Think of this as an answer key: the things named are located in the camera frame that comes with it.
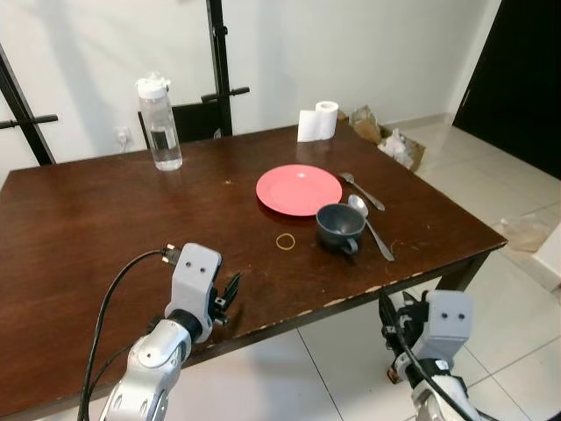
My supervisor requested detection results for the yellow rubber band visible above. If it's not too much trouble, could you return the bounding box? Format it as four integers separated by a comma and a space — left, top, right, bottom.
274, 232, 300, 251

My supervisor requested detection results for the dark wooden table leg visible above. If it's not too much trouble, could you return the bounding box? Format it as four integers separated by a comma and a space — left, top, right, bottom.
434, 253, 494, 296

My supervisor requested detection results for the dark blue cup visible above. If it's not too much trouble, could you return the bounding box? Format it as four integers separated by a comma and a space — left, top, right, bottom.
315, 203, 367, 257

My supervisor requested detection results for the silver metal spoon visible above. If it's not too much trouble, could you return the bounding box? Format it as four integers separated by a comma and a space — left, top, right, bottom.
347, 194, 396, 263

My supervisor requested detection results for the pink round plate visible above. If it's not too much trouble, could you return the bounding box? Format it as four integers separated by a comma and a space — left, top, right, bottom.
255, 164, 344, 218

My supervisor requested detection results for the silver metal fork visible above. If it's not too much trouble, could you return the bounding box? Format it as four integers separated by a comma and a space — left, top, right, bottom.
339, 171, 387, 213

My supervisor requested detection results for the clear plastic bag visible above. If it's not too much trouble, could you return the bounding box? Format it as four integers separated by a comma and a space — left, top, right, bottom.
498, 214, 555, 257

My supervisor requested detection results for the white cabinet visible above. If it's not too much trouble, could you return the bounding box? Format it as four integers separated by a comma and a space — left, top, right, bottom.
533, 223, 561, 292

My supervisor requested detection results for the black chair back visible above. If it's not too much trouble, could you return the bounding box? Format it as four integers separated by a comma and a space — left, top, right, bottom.
165, 103, 222, 144

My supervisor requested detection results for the cardboard box with bags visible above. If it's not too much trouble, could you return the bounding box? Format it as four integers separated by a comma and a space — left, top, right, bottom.
349, 104, 429, 173

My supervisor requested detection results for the clear water bottle white lid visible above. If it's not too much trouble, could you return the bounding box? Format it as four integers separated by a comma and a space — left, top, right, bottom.
135, 72, 184, 173

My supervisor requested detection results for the white paper towel roll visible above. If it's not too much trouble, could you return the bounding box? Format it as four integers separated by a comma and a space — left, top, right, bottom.
296, 101, 340, 144

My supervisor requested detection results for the black upright stand pole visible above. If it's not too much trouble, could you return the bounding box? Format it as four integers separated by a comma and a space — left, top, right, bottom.
201, 0, 252, 139

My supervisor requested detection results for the dark door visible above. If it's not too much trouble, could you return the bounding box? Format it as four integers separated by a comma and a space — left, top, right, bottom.
451, 0, 561, 182

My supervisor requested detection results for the black slanted stand pole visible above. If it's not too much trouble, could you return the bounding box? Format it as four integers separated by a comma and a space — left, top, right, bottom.
0, 42, 60, 168

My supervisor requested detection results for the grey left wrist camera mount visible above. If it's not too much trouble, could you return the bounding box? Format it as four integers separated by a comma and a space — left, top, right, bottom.
166, 245, 224, 322

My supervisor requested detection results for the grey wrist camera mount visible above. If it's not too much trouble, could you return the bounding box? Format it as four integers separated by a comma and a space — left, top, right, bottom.
166, 245, 224, 322
423, 290, 475, 361

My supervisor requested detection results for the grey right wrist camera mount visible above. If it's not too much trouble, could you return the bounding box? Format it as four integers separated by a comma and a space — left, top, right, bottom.
423, 290, 475, 361

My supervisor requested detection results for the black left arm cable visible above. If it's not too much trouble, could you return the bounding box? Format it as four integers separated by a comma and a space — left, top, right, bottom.
77, 248, 180, 421

